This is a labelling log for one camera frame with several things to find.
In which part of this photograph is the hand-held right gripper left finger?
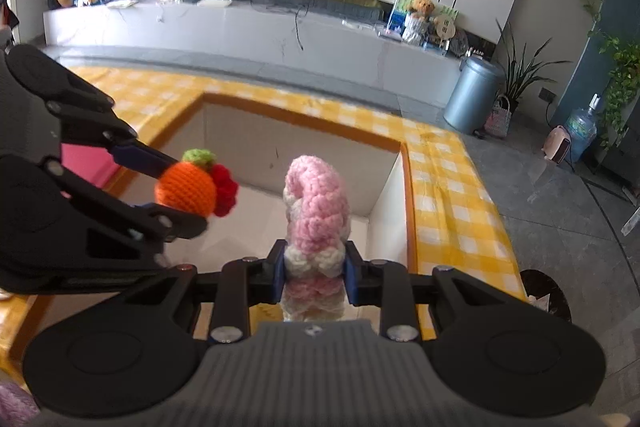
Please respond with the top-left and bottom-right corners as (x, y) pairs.
(145, 239), (289, 344)

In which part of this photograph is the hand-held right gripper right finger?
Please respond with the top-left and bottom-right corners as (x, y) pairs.
(342, 241), (482, 343)

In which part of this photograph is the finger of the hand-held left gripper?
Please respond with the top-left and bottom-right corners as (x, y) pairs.
(47, 157), (211, 272)
(47, 77), (180, 172)

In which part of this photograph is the orange crochet carrot toy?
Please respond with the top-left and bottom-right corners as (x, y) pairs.
(153, 148), (240, 219)

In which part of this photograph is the pink and white crochet toy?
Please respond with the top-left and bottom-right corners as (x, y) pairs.
(279, 154), (352, 323)

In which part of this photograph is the orange cardboard box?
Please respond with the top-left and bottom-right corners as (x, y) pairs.
(107, 91), (437, 344)

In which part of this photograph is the red square box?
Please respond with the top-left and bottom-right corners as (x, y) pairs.
(60, 143), (122, 202)

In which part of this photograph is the yellow checked tablecloth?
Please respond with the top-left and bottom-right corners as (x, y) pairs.
(0, 66), (527, 390)

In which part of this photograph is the white marble media console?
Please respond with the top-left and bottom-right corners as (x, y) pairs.
(42, 0), (462, 118)

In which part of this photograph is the purple fluffy blanket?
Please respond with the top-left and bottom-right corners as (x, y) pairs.
(0, 381), (40, 419)

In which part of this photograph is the black round stool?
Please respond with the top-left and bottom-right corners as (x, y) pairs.
(519, 269), (574, 324)

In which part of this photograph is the woven basket bag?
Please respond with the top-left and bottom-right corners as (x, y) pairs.
(483, 95), (514, 138)

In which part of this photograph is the grey metal bin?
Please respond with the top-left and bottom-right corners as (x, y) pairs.
(443, 55), (506, 136)

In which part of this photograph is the pink space heater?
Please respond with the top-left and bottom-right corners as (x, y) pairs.
(543, 125), (574, 164)

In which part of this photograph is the teddy bear bouquet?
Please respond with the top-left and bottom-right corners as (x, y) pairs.
(402, 0), (437, 46)

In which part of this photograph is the wooden paddle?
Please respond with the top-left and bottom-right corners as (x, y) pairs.
(432, 15), (457, 40)

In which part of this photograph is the long-leaf potted plant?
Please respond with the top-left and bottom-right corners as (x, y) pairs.
(492, 19), (572, 114)

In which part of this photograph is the green picture card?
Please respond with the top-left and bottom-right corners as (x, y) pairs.
(387, 0), (461, 42)

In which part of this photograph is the blue water bottle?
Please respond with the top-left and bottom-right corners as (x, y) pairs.
(564, 94), (600, 164)

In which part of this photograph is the dark cabinet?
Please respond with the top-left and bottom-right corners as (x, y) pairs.
(595, 127), (640, 195)

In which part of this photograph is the hanging ivy plant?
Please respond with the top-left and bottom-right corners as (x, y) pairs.
(589, 31), (640, 150)

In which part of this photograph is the black cable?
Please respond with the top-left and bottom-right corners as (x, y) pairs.
(250, 0), (307, 54)

